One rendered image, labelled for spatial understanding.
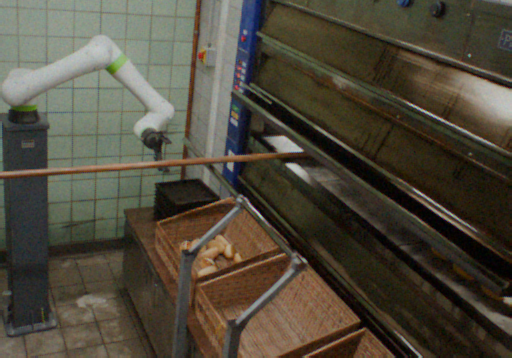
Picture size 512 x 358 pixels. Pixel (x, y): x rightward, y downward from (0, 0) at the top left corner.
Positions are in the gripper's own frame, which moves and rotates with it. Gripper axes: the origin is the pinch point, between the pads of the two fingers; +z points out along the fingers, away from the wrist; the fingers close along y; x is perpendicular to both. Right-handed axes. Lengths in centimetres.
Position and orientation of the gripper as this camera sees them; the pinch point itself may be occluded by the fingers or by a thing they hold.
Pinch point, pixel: (167, 156)
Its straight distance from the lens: 269.6
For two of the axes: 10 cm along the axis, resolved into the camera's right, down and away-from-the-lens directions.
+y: -1.3, 9.2, 3.8
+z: 4.4, 4.0, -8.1
